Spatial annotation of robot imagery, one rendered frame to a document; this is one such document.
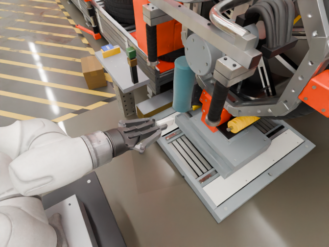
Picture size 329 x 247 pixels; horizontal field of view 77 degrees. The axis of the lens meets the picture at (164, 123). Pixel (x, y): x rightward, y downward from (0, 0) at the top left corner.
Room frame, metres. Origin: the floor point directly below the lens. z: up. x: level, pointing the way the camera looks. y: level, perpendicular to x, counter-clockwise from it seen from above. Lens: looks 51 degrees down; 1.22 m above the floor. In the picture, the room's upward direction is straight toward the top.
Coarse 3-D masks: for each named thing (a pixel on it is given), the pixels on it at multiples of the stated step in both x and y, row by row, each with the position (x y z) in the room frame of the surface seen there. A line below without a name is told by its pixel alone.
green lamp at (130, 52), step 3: (126, 48) 0.92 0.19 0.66; (129, 48) 0.92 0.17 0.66; (132, 48) 0.92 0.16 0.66; (126, 51) 0.90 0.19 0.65; (129, 51) 0.89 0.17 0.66; (132, 51) 0.89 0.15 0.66; (135, 51) 0.90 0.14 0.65; (126, 54) 0.91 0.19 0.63; (129, 54) 0.88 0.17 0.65; (132, 54) 0.89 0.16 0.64; (135, 54) 0.90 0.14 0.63; (129, 57) 0.88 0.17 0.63; (132, 57) 0.89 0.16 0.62
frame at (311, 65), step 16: (304, 0) 0.50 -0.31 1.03; (320, 0) 0.48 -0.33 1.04; (304, 16) 0.49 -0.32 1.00; (320, 16) 0.46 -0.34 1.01; (192, 32) 0.86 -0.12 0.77; (320, 32) 0.45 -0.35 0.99; (320, 48) 0.43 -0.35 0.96; (304, 64) 0.44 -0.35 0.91; (320, 64) 0.41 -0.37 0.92; (208, 80) 0.72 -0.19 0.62; (304, 80) 0.42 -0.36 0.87; (288, 96) 0.43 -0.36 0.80; (240, 112) 0.53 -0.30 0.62; (256, 112) 0.48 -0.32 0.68; (272, 112) 0.44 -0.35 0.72; (288, 112) 0.42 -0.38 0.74
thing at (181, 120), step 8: (192, 112) 0.95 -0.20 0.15; (200, 112) 0.95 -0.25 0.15; (176, 120) 0.89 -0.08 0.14; (184, 120) 0.88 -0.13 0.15; (184, 128) 0.82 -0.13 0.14; (192, 128) 0.81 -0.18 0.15; (192, 136) 0.74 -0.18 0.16; (200, 136) 0.75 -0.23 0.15; (200, 144) 0.68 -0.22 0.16; (208, 144) 0.69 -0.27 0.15; (208, 152) 0.62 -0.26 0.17; (208, 160) 0.61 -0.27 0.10; (216, 160) 0.58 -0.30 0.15; (248, 160) 0.58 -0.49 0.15; (216, 168) 0.55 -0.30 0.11; (224, 168) 0.53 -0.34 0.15; (240, 168) 0.56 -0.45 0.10; (224, 176) 0.49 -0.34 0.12
